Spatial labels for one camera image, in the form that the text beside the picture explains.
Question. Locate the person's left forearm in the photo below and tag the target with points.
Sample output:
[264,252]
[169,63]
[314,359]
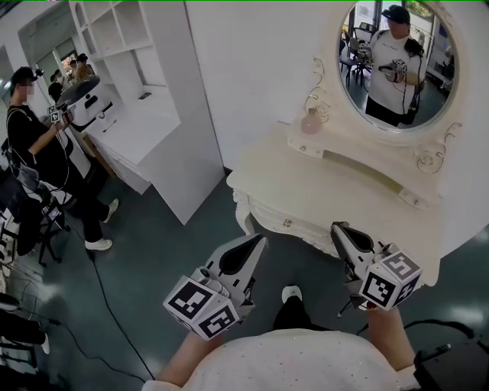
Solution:
[187,359]

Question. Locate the person's white shoe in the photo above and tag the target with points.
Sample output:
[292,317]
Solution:
[292,293]

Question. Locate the person's white shirt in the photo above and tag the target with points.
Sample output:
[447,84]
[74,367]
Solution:
[286,362]

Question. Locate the oval mirror white carved frame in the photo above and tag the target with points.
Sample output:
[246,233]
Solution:
[431,149]

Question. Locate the white dressing table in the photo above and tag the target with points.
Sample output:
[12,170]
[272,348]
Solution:
[305,179]

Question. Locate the small pink round object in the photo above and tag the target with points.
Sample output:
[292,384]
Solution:
[311,123]

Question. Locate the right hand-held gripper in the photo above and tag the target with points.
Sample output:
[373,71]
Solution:
[389,282]

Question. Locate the person's black trouser leg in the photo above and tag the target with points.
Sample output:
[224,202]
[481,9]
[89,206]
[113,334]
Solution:
[292,317]

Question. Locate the black equipment bag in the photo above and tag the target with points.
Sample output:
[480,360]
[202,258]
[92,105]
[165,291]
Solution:
[454,366]

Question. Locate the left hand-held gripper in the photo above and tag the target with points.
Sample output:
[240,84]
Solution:
[191,305]

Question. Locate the person's right forearm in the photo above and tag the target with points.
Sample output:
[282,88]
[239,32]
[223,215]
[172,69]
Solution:
[389,340]

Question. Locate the white round robot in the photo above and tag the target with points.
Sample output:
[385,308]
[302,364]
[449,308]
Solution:
[91,103]

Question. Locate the black office chair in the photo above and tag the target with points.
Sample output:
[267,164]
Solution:
[26,214]

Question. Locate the white shelf desk unit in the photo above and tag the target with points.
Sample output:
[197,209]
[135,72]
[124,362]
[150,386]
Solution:
[172,145]

